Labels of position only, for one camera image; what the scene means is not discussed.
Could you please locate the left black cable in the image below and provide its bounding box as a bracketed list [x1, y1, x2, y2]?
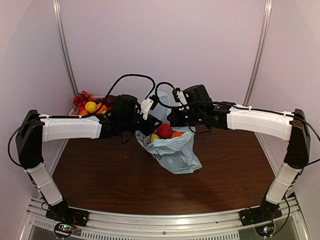
[7, 73, 156, 167]

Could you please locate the right aluminium corner post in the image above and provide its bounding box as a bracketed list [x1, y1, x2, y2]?
[243, 0, 273, 106]

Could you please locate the red apple in bag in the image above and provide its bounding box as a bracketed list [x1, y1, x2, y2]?
[156, 123, 173, 139]

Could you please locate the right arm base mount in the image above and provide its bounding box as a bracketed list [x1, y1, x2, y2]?
[238, 199, 283, 227]

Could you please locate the black cable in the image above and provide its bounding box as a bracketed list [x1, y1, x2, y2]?
[154, 81, 181, 110]
[7, 73, 156, 167]

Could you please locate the red lychee bunch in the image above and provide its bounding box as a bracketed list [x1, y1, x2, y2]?
[72, 90, 96, 107]

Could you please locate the pink perforated plastic basket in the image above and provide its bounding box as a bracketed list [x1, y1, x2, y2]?
[69, 96, 104, 116]

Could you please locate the aluminium corner post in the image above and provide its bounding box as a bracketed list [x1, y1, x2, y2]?
[52, 0, 79, 96]
[243, 0, 273, 106]

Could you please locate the right black cable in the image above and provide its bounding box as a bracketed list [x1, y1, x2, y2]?
[154, 81, 181, 110]

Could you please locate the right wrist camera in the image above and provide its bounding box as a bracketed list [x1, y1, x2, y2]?
[172, 87, 189, 111]

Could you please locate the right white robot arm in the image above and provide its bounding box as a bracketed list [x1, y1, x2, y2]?
[167, 84, 311, 221]

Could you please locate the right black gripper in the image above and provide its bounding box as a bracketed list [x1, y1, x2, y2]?
[167, 108, 205, 127]

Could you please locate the yellow fruit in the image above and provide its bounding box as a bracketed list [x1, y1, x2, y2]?
[150, 133, 160, 143]

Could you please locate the orange fruit in bag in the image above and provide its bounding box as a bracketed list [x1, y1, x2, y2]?
[171, 131, 185, 139]

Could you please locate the dark red apple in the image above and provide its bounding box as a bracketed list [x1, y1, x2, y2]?
[103, 95, 117, 108]

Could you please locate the orange green mango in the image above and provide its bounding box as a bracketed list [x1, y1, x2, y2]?
[78, 109, 89, 116]

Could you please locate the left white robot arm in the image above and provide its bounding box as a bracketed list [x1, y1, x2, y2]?
[16, 94, 162, 222]

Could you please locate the yellow lemon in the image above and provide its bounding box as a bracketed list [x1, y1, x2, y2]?
[85, 101, 97, 113]

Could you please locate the orange fruit in basket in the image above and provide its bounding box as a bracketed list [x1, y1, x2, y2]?
[96, 103, 108, 115]

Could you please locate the left aluminium corner post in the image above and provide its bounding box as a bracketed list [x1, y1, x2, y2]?
[52, 0, 79, 96]

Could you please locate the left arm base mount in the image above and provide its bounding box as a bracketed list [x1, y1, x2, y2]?
[45, 198, 89, 227]

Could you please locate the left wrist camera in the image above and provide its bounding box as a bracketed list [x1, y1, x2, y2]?
[140, 94, 159, 120]

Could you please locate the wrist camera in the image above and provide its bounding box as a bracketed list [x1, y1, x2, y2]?
[140, 94, 159, 120]
[172, 87, 189, 111]

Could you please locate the light blue printed plastic bag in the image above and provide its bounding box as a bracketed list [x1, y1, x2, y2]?
[135, 91, 203, 175]

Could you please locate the front aluminium rail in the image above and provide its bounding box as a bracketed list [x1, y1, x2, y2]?
[18, 197, 311, 240]

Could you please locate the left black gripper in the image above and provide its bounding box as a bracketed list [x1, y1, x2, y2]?
[120, 110, 163, 136]

